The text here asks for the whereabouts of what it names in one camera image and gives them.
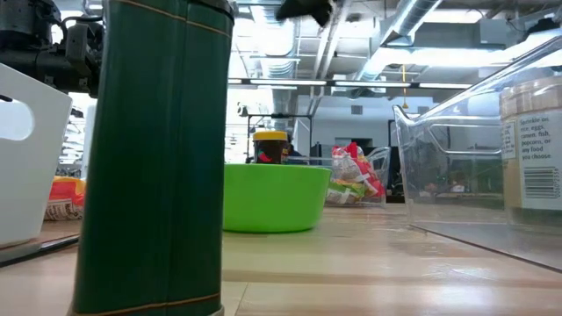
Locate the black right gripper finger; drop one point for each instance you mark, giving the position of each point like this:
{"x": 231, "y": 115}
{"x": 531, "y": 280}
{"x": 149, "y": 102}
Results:
{"x": 326, "y": 11}
{"x": 298, "y": 9}

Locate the yellow lid seasoning jar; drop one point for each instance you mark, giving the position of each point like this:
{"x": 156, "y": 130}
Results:
{"x": 270, "y": 147}

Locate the pile of snack packets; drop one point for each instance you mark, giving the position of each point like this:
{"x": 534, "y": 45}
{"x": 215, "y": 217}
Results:
{"x": 364, "y": 171}

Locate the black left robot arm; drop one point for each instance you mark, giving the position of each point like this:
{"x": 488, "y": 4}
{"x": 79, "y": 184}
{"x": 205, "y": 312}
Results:
{"x": 22, "y": 52}

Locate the ceiling light strip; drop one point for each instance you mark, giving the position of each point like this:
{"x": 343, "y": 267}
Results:
{"x": 285, "y": 82}

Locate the black metal rack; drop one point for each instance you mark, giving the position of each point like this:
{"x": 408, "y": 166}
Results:
{"x": 281, "y": 116}

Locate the dark green tin box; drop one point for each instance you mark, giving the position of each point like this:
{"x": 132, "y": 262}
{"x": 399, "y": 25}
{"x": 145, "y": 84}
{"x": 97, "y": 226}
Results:
{"x": 153, "y": 175}

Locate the white plastic bin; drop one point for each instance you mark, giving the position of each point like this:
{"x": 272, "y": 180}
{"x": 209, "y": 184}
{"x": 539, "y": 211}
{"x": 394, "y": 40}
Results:
{"x": 30, "y": 197}

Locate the green plastic bowl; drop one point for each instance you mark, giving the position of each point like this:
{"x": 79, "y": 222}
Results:
{"x": 272, "y": 197}

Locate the long clear plastic bin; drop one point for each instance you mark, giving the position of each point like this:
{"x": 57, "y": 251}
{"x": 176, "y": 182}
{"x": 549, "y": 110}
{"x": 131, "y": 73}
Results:
{"x": 461, "y": 175}

